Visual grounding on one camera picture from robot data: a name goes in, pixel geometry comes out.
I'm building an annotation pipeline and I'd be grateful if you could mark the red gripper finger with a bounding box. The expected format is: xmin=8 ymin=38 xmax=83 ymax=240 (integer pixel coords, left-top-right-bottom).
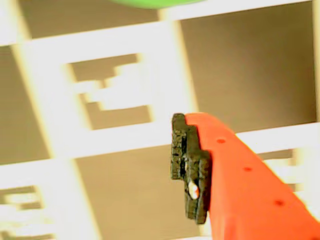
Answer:
xmin=170 ymin=112 xmax=320 ymax=240

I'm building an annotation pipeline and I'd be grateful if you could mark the black white marker mat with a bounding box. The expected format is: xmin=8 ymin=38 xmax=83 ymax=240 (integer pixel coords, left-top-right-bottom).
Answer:
xmin=0 ymin=0 xmax=320 ymax=240

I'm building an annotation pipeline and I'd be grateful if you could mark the green ring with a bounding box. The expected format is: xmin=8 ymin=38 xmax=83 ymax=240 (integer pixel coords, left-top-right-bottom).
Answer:
xmin=109 ymin=0 xmax=208 ymax=10

